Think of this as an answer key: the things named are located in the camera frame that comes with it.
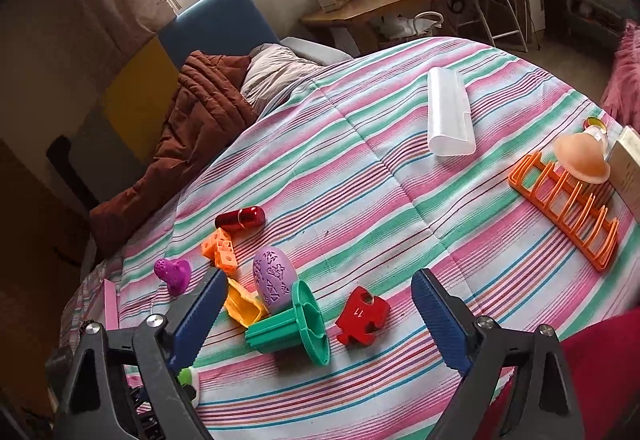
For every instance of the peach silicone funnel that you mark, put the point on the peach silicone funnel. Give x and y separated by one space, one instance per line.
582 158

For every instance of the beige cardboard box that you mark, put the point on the beige cardboard box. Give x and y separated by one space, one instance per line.
627 165

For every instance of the translucent white plastic case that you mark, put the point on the translucent white plastic case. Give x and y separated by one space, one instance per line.
447 113

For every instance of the yellow plastic scoop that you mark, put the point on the yellow plastic scoop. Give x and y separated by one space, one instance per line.
242 305

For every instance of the red cloth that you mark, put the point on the red cloth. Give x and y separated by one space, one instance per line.
605 370

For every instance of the yellow headboard panel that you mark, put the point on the yellow headboard panel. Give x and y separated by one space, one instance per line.
140 100

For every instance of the pink storage box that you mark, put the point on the pink storage box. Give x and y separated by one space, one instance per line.
111 305

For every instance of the red puzzle piece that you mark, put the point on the red puzzle piece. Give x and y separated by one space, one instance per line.
360 317

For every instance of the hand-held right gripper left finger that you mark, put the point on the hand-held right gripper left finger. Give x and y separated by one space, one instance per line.
200 315

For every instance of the red capsule container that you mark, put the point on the red capsule container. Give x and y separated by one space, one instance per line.
240 218

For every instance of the small colourful round toy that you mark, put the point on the small colourful round toy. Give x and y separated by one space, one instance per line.
594 124

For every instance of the orange cube blocks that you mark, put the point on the orange cube blocks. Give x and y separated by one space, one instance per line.
217 247

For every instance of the purple patterned egg-shaped shell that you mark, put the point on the purple patterned egg-shaped shell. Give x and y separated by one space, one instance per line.
272 275

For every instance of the white green plastic gadget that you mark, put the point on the white green plastic gadget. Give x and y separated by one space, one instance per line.
189 382

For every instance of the striped pink green blanket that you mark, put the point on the striped pink green blanket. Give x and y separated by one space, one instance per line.
375 180

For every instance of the grey white pillow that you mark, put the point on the grey white pillow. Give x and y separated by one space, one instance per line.
275 75

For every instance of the brown quilted comforter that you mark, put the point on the brown quilted comforter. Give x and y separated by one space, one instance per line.
195 120

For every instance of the green plastic mould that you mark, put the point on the green plastic mould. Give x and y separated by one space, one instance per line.
300 320

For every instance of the pink fluffy cloth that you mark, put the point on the pink fluffy cloth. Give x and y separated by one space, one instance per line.
625 70

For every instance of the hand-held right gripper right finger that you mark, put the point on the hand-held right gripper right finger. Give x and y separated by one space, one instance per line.
440 320

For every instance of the orange plastic rack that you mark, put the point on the orange plastic rack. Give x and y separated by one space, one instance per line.
530 185

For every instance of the blue headboard panel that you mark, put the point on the blue headboard panel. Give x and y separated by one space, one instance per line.
220 20

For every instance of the white bag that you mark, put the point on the white bag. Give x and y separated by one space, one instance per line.
410 25

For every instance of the wooden desk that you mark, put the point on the wooden desk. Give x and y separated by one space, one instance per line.
380 3

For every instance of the purple perforated plastic toy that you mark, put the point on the purple perforated plastic toy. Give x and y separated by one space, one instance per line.
172 275

